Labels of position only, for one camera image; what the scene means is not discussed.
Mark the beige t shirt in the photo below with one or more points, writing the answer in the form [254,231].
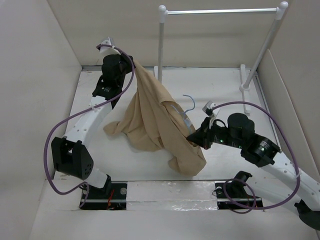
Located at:
[154,121]

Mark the blue wire hanger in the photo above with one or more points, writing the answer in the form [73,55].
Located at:
[186,112]

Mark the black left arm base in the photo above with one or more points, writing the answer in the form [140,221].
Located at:
[112,197]

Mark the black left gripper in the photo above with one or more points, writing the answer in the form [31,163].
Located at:
[129,67]

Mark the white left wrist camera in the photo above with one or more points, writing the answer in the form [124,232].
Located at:
[106,47]

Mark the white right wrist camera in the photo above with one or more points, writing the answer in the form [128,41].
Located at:
[212,111]

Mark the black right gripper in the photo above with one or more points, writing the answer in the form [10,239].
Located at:
[202,135]

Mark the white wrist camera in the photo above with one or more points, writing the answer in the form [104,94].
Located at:
[212,111]
[106,47]

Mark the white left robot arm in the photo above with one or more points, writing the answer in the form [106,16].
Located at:
[70,153]

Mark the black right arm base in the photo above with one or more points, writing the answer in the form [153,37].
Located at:
[236,190]

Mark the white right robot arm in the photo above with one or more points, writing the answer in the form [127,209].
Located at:
[266,155]

